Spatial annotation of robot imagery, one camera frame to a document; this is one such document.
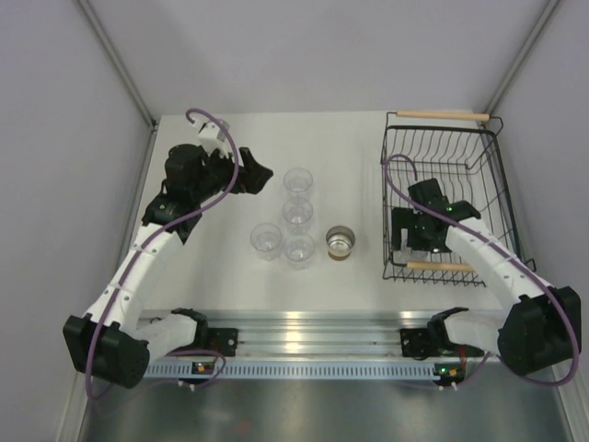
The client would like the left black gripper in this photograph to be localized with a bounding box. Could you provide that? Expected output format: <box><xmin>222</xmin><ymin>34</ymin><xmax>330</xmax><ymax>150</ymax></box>
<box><xmin>191</xmin><ymin>145</ymin><xmax>271</xmax><ymax>204</ymax></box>

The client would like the black wire dish rack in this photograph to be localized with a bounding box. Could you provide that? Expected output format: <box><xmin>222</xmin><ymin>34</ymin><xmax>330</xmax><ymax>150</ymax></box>
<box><xmin>380</xmin><ymin>111</ymin><xmax>523</xmax><ymax>285</ymax></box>

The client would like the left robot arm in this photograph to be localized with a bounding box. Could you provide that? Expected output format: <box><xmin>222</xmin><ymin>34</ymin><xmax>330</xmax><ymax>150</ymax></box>
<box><xmin>63</xmin><ymin>144</ymin><xmax>273</xmax><ymax>389</ymax></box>

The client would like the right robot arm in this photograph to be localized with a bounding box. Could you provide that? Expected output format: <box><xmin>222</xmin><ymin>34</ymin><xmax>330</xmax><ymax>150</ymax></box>
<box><xmin>391</xmin><ymin>179</ymin><xmax>582</xmax><ymax>384</ymax></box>

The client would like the steel cup cork base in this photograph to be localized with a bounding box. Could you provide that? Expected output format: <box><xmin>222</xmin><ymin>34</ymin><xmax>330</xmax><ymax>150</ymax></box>
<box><xmin>325</xmin><ymin>226</ymin><xmax>356</xmax><ymax>262</ymax></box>

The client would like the clear plastic cup bottom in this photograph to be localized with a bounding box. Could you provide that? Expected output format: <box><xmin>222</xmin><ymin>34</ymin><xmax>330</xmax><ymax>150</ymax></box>
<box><xmin>283</xmin><ymin>234</ymin><xmax>316</xmax><ymax>270</ymax></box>

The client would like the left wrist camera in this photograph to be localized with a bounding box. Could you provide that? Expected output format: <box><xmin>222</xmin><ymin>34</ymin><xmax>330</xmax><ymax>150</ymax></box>
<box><xmin>191</xmin><ymin>119</ymin><xmax>229</xmax><ymax>157</ymax></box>

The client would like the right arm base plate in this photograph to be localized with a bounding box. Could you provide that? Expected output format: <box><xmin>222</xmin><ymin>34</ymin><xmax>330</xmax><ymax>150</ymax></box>
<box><xmin>399</xmin><ymin>328</ymin><xmax>456</xmax><ymax>360</ymax></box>

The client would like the aluminium mounting rail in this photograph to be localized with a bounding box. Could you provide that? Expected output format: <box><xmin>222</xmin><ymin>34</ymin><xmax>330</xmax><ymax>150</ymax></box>
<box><xmin>75</xmin><ymin>310</ymin><xmax>574</xmax><ymax>360</ymax></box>

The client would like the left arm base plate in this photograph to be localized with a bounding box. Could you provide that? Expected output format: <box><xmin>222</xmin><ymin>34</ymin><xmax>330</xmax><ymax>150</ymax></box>
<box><xmin>172</xmin><ymin>327</ymin><xmax>238</xmax><ymax>357</ymax></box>

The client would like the slotted grey cable duct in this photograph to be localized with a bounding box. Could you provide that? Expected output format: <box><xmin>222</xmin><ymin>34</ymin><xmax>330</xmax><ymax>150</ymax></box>
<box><xmin>144</xmin><ymin>359</ymin><xmax>464</xmax><ymax>381</ymax></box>

